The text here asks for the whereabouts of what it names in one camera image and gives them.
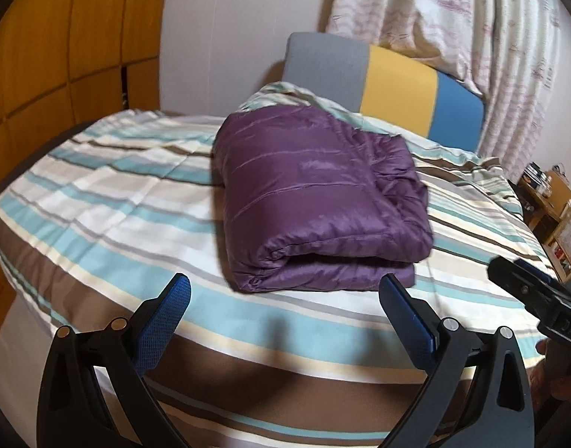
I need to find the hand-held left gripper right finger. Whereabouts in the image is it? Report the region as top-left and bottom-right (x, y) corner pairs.
(379, 274), (536, 448)

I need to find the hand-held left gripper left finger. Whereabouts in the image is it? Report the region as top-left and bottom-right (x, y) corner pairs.
(35, 273), (193, 448)

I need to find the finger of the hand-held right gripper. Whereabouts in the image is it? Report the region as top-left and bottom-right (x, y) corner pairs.
(516, 258), (565, 292)
(487, 256), (554, 312)

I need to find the purple puffer jacket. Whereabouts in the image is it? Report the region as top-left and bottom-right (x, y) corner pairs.
(211, 105), (433, 295)

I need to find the person's right hand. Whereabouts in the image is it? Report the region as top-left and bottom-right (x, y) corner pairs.
(530, 336), (571, 414)

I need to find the wooden desk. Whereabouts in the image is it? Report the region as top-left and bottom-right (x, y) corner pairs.
(518, 172), (568, 246)

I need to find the group of desk bottles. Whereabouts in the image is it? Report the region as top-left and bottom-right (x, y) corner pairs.
(522, 161), (553, 197)

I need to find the striped duvet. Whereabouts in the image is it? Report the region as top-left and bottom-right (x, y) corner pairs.
(0, 81), (559, 448)

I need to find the white mattress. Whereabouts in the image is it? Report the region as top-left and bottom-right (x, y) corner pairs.
(0, 295), (122, 448)

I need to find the ship print curtain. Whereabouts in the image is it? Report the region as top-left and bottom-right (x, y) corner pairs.
(325, 0), (564, 187)

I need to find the grey yellow blue headboard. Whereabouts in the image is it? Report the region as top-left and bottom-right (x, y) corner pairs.
(282, 32), (486, 155)

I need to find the wooden wardrobe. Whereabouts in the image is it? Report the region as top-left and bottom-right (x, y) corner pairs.
(0, 0), (171, 383)

